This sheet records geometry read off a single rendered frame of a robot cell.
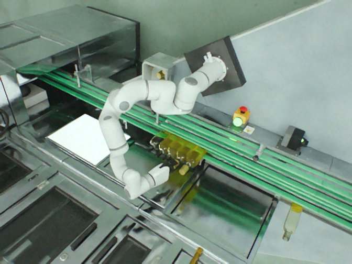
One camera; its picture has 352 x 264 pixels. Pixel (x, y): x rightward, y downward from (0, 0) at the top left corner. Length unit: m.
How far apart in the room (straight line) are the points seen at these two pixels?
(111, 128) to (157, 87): 0.25
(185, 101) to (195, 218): 0.60
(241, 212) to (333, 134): 0.59
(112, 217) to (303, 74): 1.12
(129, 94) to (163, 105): 0.18
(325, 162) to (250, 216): 0.45
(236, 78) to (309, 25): 0.38
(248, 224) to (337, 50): 0.89
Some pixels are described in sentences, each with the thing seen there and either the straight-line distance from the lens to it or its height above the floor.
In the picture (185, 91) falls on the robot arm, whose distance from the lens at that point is 1.23.
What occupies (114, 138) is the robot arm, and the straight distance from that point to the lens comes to 1.20.
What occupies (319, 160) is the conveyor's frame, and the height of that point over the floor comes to 0.83.
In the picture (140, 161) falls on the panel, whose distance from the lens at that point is 1.68.
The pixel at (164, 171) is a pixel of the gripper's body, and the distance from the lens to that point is 1.40.
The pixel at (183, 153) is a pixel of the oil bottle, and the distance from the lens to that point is 1.52.
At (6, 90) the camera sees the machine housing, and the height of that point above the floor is 1.32.
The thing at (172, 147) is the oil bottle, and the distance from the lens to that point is 1.55.
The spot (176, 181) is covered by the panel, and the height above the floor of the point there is 1.13.
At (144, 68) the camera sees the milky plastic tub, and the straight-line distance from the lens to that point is 1.72.
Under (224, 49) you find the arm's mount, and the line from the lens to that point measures 1.43.
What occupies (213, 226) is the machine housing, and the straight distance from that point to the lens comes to 1.49.
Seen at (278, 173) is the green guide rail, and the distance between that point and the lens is 1.52.
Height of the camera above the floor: 2.06
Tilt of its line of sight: 42 degrees down
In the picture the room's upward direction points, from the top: 134 degrees counter-clockwise
